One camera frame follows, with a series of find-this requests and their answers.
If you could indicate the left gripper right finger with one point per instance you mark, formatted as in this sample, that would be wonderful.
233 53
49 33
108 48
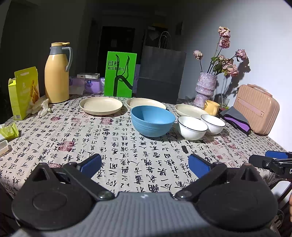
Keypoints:
209 175

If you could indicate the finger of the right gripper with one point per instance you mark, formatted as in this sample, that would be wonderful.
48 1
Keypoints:
278 154

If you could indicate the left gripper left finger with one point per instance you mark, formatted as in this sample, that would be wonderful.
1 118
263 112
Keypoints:
81 174

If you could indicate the white bowl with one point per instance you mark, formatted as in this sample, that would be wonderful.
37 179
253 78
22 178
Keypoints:
191 128
215 125

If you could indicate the cream plate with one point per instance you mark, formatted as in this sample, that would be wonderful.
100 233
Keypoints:
101 106
133 102
189 110

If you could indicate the blue bowl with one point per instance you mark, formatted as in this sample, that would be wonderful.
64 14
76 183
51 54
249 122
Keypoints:
151 121

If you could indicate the person right hand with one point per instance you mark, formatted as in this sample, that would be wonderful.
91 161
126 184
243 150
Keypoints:
290 207

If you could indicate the pink small suitcase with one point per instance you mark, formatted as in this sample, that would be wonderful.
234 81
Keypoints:
258 106

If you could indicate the grey purple pouch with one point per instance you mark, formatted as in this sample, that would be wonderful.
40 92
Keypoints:
236 119

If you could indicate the yellow mug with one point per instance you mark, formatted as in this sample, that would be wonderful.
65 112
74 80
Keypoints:
211 107

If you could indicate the glass cup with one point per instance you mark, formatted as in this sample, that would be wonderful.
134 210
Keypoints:
223 102

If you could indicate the white rubber gloves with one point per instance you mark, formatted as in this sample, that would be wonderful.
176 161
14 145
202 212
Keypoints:
41 107

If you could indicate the small white tray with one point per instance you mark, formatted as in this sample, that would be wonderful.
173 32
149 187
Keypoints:
4 148

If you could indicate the green snack wrapper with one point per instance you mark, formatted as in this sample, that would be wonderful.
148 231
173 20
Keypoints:
8 132

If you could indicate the purple tissue pack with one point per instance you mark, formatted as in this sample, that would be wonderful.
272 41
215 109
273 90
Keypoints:
79 86

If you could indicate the purple ceramic vase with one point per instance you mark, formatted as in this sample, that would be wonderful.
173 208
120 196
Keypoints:
205 88

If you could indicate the small white box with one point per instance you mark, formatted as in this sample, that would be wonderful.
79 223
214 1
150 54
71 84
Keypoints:
88 75

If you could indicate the yellow snack box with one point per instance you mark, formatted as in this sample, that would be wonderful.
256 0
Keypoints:
23 92

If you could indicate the dried pink flowers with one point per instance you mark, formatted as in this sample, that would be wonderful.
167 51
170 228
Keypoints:
219 64

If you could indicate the black paper bag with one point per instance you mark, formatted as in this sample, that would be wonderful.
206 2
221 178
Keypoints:
160 75

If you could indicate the yellow thermos jug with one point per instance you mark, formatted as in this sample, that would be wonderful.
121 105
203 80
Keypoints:
57 72

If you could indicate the green paper bag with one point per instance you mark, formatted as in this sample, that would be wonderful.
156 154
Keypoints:
119 74

